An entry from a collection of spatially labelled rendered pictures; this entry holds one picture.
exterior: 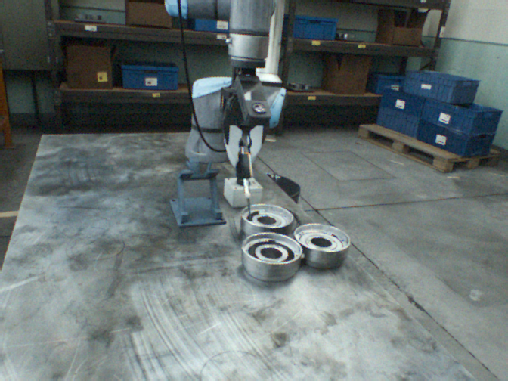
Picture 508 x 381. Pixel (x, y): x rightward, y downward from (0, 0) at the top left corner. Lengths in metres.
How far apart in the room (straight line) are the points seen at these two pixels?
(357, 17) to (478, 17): 1.30
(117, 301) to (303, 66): 4.72
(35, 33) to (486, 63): 4.52
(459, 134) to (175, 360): 3.99
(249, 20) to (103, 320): 0.54
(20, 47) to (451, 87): 3.91
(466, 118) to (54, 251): 3.91
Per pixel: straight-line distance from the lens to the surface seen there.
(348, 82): 4.97
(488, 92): 5.38
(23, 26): 4.45
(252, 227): 0.83
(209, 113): 1.23
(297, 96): 4.60
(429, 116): 4.60
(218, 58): 4.86
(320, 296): 0.72
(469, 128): 4.33
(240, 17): 0.81
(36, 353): 0.63
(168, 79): 4.26
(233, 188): 0.96
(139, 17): 4.14
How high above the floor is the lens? 1.21
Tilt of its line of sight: 23 degrees down
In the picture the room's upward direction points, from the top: 5 degrees clockwise
